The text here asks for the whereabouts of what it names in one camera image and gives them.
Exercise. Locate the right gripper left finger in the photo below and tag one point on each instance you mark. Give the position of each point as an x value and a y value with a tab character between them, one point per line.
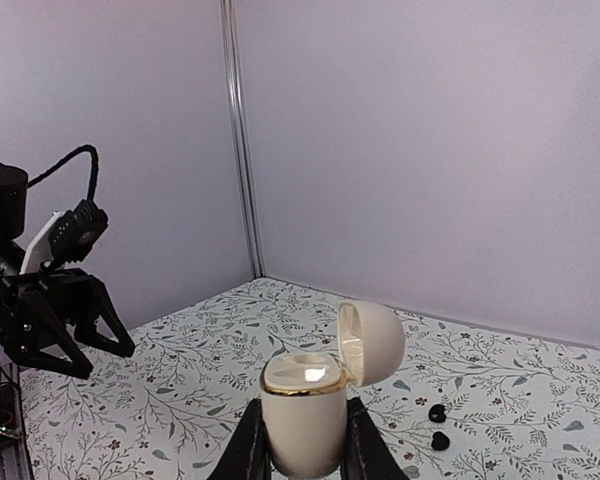
246	457

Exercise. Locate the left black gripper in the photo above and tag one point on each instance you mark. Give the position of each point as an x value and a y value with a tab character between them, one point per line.
37	308

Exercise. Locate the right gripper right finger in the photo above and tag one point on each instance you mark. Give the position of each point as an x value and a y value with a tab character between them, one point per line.
366	455

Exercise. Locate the white earbud charging case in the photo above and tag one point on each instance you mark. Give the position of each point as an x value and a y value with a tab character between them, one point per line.
304	395

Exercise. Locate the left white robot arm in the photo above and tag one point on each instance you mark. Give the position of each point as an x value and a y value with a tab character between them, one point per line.
13	191

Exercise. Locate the black earbud near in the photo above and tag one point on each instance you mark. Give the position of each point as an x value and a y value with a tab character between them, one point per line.
440	442

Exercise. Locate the black earbud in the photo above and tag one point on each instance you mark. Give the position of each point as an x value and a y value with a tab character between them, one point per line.
440	442
437	413

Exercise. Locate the black earbud far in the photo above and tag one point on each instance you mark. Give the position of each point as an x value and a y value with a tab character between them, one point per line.
437	413

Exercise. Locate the floral patterned table mat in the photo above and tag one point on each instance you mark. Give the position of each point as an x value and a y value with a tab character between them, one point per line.
517	407

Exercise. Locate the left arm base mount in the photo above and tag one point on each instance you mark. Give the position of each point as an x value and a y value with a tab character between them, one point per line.
15	462

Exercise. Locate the left aluminium frame post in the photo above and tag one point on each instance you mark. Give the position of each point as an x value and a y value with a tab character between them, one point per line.
240	136

